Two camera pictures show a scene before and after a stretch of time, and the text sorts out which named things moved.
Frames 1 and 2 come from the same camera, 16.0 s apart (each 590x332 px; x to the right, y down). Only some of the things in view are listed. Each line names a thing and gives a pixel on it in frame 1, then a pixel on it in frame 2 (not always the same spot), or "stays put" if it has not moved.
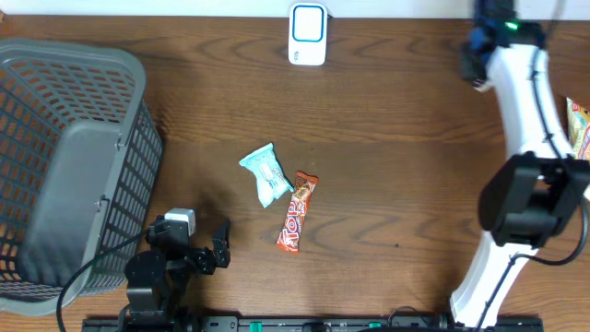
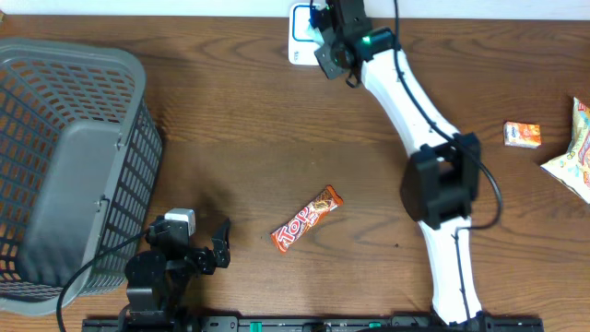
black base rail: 305,325 stays put
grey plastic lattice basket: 80,159 stays put
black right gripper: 471,66 → 328,65
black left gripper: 206,262 stays put
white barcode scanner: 307,34 stays put
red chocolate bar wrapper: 290,230 → 324,203
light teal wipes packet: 271,180 → 314,34
